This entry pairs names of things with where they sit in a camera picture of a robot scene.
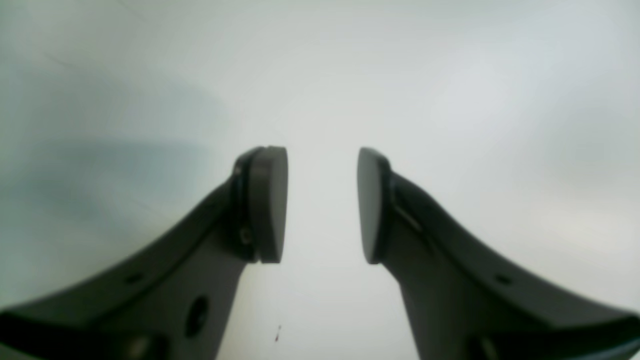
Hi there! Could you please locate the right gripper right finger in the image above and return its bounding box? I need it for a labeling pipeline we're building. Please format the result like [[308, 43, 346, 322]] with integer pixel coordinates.
[[357, 148, 640, 360]]

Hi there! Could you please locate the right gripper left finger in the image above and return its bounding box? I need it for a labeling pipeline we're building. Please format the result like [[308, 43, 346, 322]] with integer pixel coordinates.
[[1, 146, 289, 360]]

